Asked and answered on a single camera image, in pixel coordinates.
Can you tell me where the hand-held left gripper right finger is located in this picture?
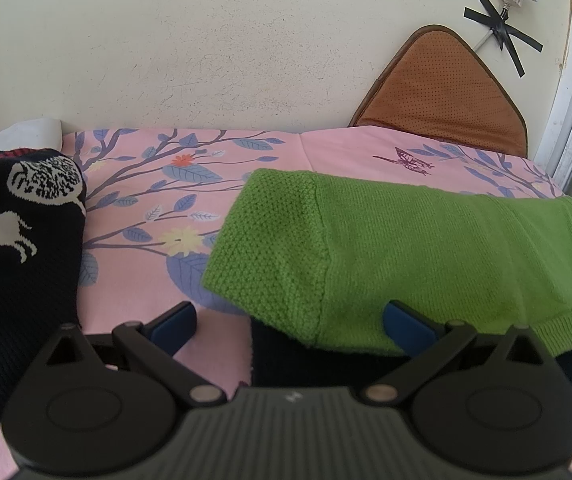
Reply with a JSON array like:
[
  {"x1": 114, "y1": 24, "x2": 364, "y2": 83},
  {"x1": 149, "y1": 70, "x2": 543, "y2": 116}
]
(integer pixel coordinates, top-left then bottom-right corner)
[{"x1": 363, "y1": 300, "x2": 556, "y2": 407}]

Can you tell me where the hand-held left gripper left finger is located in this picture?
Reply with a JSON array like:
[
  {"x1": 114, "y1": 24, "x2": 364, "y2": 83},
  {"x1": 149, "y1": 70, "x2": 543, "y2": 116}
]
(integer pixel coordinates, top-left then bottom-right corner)
[{"x1": 46, "y1": 301, "x2": 227, "y2": 407}]

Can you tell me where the green knit sweater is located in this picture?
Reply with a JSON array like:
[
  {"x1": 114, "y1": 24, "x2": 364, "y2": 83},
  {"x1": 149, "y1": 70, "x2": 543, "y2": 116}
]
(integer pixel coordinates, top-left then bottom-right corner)
[{"x1": 201, "y1": 168, "x2": 572, "y2": 357}]

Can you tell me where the navy patterned knit sweater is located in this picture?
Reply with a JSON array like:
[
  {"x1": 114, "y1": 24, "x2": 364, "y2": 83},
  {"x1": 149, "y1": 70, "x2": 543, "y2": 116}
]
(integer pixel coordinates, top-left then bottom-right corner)
[{"x1": 0, "y1": 147, "x2": 88, "y2": 443}]

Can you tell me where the pink floral bedsheet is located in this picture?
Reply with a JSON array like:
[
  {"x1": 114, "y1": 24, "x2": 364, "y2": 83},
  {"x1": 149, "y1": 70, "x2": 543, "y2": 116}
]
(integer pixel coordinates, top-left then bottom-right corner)
[{"x1": 0, "y1": 127, "x2": 572, "y2": 480}]

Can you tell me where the dark navy cloth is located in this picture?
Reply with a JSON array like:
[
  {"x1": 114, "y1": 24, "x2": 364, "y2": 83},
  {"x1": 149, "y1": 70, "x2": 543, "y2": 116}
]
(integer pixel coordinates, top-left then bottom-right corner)
[{"x1": 250, "y1": 300, "x2": 572, "y2": 402}]

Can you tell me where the white pillow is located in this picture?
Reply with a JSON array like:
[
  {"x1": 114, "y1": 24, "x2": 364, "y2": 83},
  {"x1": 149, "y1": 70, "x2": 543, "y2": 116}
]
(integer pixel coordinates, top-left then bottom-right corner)
[{"x1": 0, "y1": 117, "x2": 64, "y2": 157}]

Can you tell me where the brown perforated cushion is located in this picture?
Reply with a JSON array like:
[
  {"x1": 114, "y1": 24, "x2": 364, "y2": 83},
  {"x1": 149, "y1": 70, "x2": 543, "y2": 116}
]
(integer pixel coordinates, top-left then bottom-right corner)
[{"x1": 348, "y1": 24, "x2": 529, "y2": 157}]

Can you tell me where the black tape cross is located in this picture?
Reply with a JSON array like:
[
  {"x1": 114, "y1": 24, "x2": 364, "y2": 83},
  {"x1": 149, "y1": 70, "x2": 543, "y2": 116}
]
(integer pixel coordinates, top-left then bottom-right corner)
[{"x1": 463, "y1": 0, "x2": 544, "y2": 78}]

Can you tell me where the white cable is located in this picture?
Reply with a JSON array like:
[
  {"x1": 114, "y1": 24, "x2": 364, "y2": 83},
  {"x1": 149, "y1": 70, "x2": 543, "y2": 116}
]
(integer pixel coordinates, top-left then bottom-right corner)
[{"x1": 473, "y1": 27, "x2": 495, "y2": 54}]

